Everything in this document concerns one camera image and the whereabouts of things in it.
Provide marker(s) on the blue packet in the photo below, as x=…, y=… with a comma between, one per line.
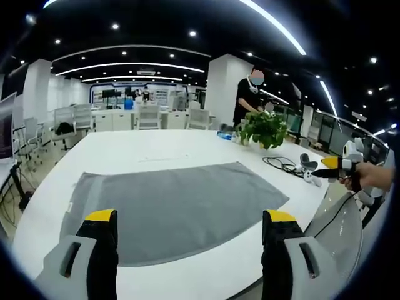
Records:
x=225, y=135

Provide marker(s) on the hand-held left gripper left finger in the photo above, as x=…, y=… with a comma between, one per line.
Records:
x=93, y=250

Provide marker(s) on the grey mesh office chair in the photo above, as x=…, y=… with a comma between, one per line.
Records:
x=340, y=231

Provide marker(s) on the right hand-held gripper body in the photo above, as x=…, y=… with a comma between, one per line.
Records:
x=353, y=153

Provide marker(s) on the white table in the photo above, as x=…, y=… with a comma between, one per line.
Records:
x=156, y=147

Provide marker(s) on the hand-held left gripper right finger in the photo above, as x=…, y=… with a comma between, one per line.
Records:
x=281, y=250

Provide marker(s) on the computer monitor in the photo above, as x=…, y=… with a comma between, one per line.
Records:
x=6, y=128

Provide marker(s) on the grey towel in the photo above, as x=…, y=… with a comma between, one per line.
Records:
x=175, y=203

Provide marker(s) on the black bag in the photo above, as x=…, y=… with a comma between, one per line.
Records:
x=65, y=128

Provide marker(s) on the green potted plant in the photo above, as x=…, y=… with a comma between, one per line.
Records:
x=265, y=128

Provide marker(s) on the person's right hand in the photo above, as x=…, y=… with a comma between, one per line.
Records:
x=372, y=176

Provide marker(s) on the white office chair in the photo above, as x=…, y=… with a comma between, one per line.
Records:
x=29, y=137
x=83, y=115
x=64, y=117
x=198, y=118
x=149, y=117

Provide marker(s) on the white controller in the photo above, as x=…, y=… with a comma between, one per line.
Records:
x=312, y=178

